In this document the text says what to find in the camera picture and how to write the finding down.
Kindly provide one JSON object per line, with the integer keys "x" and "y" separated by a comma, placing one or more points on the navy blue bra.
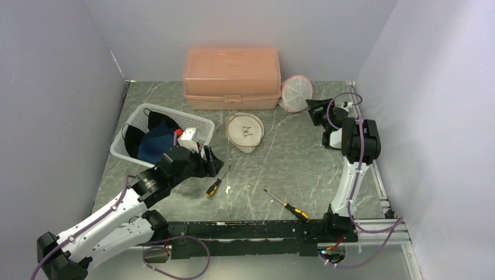
{"x": 156, "y": 142}

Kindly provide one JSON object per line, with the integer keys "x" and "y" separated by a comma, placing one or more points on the orange plastic storage box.
{"x": 232, "y": 78}

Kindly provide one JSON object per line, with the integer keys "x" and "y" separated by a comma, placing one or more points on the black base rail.
{"x": 249, "y": 237}

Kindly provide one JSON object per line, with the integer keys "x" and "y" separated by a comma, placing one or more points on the white plastic basket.
{"x": 139, "y": 119}

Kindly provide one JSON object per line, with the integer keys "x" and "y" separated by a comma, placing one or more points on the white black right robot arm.
{"x": 356, "y": 139}

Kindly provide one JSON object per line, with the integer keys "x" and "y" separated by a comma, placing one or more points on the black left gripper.
{"x": 213, "y": 164}

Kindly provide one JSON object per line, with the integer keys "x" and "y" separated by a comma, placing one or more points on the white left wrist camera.
{"x": 187, "y": 139}

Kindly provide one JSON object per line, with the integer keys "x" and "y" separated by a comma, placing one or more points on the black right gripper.
{"x": 313, "y": 105}

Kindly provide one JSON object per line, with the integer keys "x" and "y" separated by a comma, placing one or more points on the small yellow black screwdriver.
{"x": 213, "y": 188}

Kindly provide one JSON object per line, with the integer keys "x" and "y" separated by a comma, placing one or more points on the pink rimmed mesh bag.
{"x": 294, "y": 92}

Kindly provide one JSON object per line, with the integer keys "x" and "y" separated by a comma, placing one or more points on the white mesh laundry bag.
{"x": 245, "y": 131}

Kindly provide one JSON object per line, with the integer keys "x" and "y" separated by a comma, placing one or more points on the black bra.
{"x": 133, "y": 136}

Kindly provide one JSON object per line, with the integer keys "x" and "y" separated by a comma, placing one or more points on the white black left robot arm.
{"x": 125, "y": 221}

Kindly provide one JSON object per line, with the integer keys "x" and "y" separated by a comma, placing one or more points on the long yellow black screwdriver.
{"x": 299, "y": 214}

